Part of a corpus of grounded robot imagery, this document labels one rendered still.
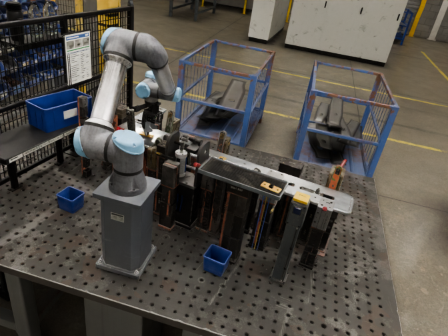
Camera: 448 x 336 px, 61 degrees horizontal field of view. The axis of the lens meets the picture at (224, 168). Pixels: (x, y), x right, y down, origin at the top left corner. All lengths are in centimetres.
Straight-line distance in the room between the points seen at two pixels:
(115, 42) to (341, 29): 839
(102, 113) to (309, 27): 844
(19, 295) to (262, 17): 859
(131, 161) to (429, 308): 241
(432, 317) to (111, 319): 216
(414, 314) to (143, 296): 200
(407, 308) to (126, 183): 224
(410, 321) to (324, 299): 124
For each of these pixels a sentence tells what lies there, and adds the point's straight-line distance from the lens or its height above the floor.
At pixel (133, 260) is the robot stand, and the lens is 173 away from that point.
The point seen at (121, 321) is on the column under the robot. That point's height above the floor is 45.
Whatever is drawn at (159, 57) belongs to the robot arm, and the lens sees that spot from 162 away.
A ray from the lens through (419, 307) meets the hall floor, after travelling 317.
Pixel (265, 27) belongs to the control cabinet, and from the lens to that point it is 979.
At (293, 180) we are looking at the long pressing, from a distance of 201.
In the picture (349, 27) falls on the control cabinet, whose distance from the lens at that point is 974.
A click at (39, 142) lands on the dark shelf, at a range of 211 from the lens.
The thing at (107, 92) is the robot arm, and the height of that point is 145.
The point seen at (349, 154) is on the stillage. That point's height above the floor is 17.
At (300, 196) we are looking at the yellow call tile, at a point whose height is 116.
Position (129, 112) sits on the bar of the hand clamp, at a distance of 201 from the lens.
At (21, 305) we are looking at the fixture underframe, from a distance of 215.
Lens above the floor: 201
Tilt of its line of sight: 30 degrees down
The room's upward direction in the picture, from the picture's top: 9 degrees clockwise
